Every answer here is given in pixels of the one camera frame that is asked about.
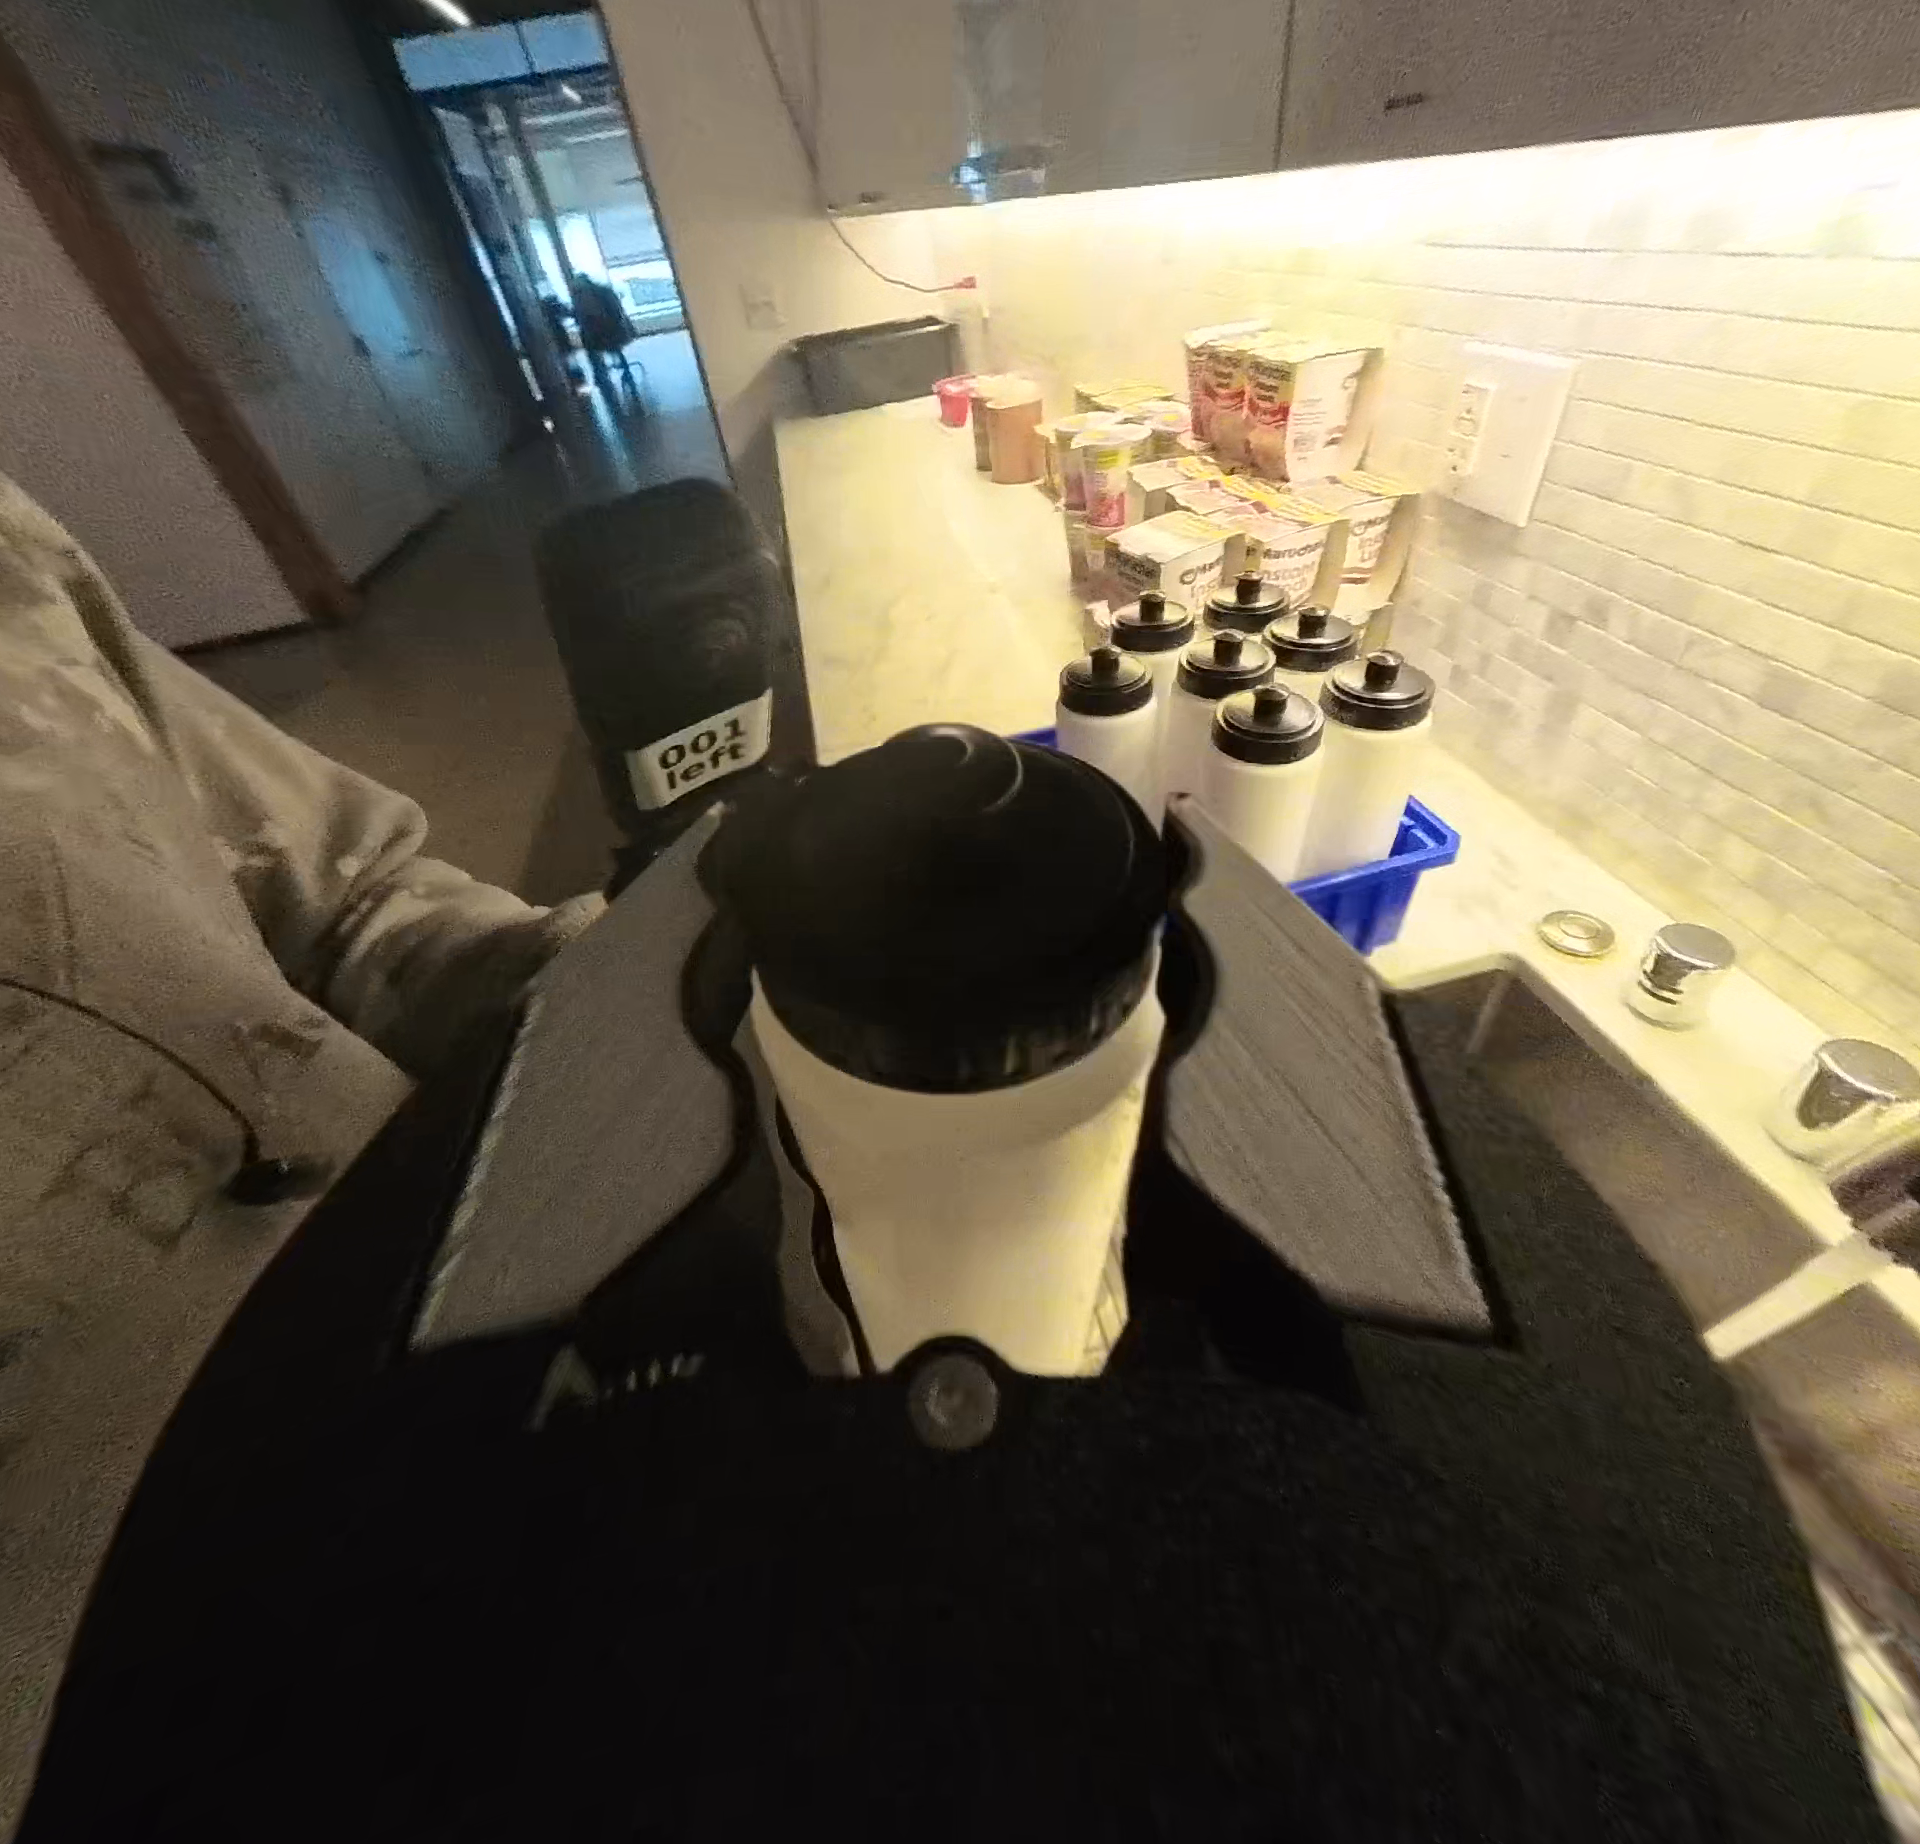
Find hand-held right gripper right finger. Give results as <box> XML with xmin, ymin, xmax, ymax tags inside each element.
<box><xmin>1159</xmin><ymin>798</ymin><xmax>1502</xmax><ymax>1343</ymax></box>

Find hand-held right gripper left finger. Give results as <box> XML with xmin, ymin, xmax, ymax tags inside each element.
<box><xmin>409</xmin><ymin>818</ymin><xmax>746</xmax><ymax>1353</ymax></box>

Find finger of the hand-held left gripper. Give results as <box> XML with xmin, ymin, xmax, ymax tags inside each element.
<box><xmin>772</xmin><ymin>1116</ymin><xmax>878</xmax><ymax>1379</ymax></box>

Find white squeeze bottle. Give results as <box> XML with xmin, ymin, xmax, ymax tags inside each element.
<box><xmin>706</xmin><ymin>724</ymin><xmax>1188</xmax><ymax>1382</ymax></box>

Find blue plastic bin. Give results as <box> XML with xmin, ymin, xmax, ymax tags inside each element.
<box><xmin>1008</xmin><ymin>726</ymin><xmax>1460</xmax><ymax>957</ymax></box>

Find cluster of white bottles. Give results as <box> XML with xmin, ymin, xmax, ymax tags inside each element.
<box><xmin>1053</xmin><ymin>572</ymin><xmax>1440</xmax><ymax>887</ymax></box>

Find white marble desk countertop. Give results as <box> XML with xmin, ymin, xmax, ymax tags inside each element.
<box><xmin>772</xmin><ymin>396</ymin><xmax>1920</xmax><ymax>1351</ymax></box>

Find chrome counter cap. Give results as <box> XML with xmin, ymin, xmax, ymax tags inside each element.
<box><xmin>1767</xmin><ymin>1037</ymin><xmax>1920</xmax><ymax>1167</ymax></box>
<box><xmin>1627</xmin><ymin>923</ymin><xmax>1738</xmax><ymax>1033</ymax></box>

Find person's camouflage jacket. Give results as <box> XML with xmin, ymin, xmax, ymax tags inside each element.
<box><xmin>0</xmin><ymin>959</ymin><xmax>430</xmax><ymax>1815</ymax></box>

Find pile of instant noodle cups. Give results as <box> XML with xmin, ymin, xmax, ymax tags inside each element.
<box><xmin>1041</xmin><ymin>318</ymin><xmax>1427</xmax><ymax>632</ymax></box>

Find under-cabinet light strip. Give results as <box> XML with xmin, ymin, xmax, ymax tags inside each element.
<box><xmin>831</xmin><ymin>111</ymin><xmax>1920</xmax><ymax>248</ymax></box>

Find grey upper cabinets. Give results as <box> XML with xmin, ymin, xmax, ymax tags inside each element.
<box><xmin>578</xmin><ymin>0</ymin><xmax>1920</xmax><ymax>220</ymax></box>

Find red cable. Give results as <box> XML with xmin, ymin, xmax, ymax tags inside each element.
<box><xmin>824</xmin><ymin>200</ymin><xmax>979</xmax><ymax>298</ymax></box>

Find grey door wooden frame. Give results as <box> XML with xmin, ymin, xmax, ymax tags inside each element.
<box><xmin>0</xmin><ymin>36</ymin><xmax>355</xmax><ymax>654</ymax></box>

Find white wall outlet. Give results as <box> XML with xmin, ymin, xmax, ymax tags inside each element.
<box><xmin>1448</xmin><ymin>340</ymin><xmax>1580</xmax><ymax>528</ymax></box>

